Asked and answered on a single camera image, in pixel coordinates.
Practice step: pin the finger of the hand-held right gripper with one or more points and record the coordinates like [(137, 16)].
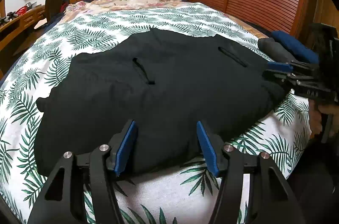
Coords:
[(276, 76), (279, 67)]

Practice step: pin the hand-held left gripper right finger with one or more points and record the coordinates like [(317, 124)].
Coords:
[(208, 149)]

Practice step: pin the black coat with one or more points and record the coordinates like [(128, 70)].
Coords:
[(159, 96)]

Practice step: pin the dark chair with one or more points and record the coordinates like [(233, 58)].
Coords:
[(53, 6)]

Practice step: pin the black desk gadget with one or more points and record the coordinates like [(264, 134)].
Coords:
[(9, 17)]

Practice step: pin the leaf-print bedsheet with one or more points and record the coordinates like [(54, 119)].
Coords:
[(79, 36)]

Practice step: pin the wooden desk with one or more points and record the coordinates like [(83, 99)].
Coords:
[(16, 28)]

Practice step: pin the red basket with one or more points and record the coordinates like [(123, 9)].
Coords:
[(22, 11)]

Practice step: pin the floral blanket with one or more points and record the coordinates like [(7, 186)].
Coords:
[(119, 4)]

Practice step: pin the white paper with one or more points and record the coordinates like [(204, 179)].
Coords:
[(41, 24)]

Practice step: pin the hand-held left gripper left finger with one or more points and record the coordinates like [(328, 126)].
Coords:
[(124, 149)]

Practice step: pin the dark grey cloth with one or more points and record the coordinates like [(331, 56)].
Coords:
[(272, 47)]

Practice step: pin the blue cloth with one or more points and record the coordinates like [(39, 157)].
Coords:
[(294, 46)]

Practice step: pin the person's right hand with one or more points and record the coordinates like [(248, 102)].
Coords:
[(327, 109)]

